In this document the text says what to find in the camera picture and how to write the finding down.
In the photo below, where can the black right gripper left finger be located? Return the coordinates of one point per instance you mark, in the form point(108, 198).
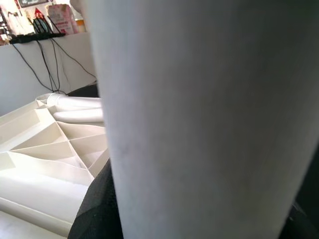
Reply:
point(97, 211)

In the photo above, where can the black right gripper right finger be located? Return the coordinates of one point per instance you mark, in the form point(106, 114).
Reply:
point(309, 224)

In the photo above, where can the white plastic table top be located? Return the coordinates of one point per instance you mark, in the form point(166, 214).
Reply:
point(49, 139)

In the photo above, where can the black power strip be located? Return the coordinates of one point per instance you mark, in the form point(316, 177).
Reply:
point(30, 37)

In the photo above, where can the black teal striped object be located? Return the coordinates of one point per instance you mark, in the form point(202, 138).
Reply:
point(42, 26)

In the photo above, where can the pink printed bag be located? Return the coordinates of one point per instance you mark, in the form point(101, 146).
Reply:
point(63, 20)

